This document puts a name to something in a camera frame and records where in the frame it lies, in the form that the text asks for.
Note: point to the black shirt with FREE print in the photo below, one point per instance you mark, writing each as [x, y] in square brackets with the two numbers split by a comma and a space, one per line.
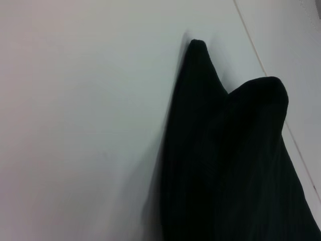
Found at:
[225, 163]

